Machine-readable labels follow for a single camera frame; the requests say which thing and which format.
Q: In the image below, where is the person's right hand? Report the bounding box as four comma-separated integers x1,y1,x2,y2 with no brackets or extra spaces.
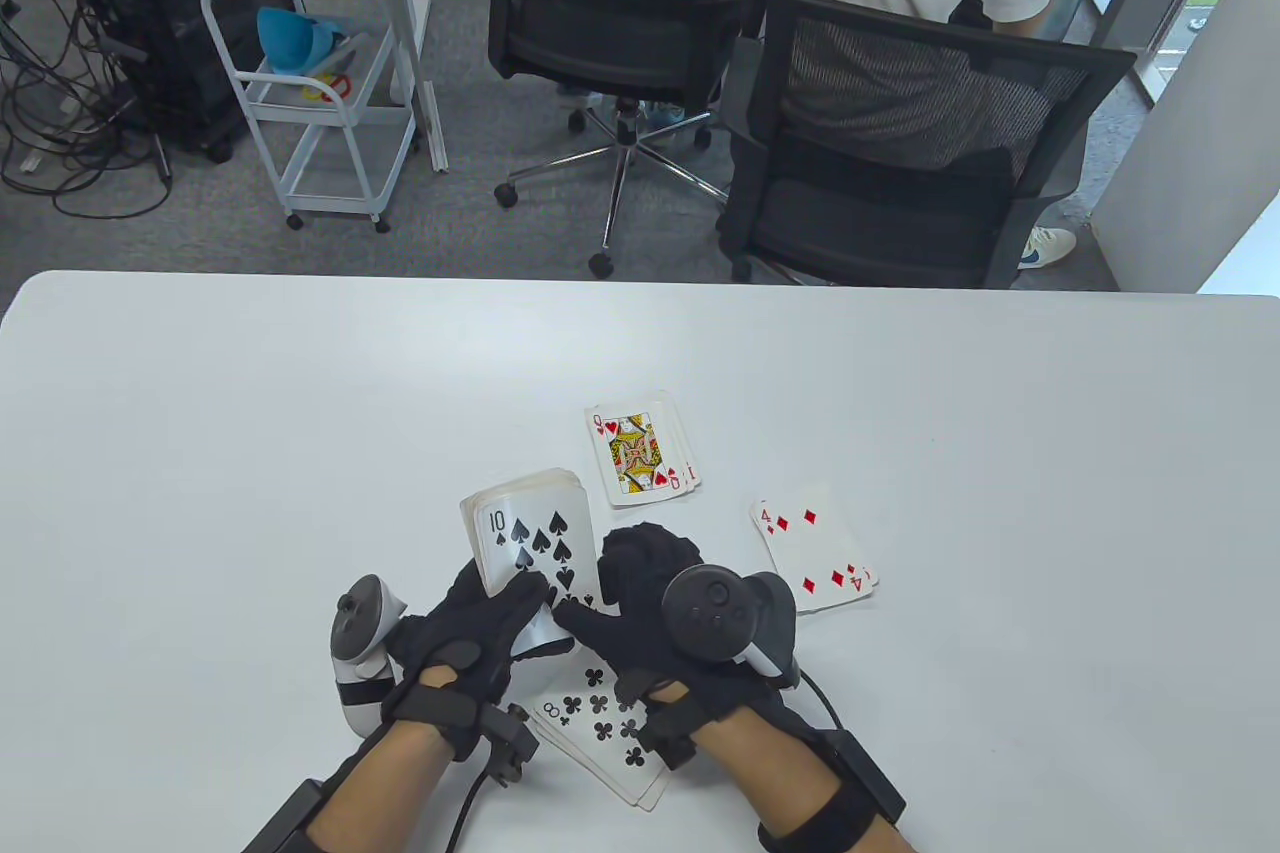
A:
555,523,801,739

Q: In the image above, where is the person's left hand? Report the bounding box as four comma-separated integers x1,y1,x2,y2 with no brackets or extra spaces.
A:
385,558,579,762

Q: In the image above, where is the eight of clubs playing card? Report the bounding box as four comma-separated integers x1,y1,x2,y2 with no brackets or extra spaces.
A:
528,658,676,812

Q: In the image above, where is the deck of playing cards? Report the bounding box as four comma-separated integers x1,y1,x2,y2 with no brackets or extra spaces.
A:
460,468,606,659

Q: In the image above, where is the queen of hearts playing card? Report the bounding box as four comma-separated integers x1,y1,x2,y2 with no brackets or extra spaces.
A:
585,391,701,507

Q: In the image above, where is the four of diamonds playing card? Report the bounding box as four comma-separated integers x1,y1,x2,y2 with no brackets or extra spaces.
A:
750,485,879,614

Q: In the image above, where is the person's right forearm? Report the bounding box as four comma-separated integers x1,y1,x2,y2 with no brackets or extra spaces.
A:
690,708,916,853

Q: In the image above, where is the person's left forearm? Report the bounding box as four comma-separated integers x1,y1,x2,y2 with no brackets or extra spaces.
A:
305,721,451,853

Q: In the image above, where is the grey white VR controller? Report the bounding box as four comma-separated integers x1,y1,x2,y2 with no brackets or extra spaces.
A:
332,575,409,734
662,565,801,689

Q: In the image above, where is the black mesh office chair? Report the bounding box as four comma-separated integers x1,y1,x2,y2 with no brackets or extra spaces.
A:
475,0,776,279
715,0,1138,289

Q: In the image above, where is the blue plastic funnel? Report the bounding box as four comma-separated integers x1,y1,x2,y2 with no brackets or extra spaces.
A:
256,6,346,77

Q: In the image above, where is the black computer tower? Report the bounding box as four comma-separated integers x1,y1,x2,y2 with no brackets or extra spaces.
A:
52,0,271,164

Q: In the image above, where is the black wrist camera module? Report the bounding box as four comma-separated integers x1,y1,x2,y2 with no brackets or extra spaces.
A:
635,688,701,772
482,705,541,787

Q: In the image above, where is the black forearm strap with box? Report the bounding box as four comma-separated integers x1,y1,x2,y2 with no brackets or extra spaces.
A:
245,778,326,853
757,731,906,853

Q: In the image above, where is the tangle of black floor cables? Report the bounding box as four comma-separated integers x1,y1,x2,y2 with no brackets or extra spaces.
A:
0,0,176,219

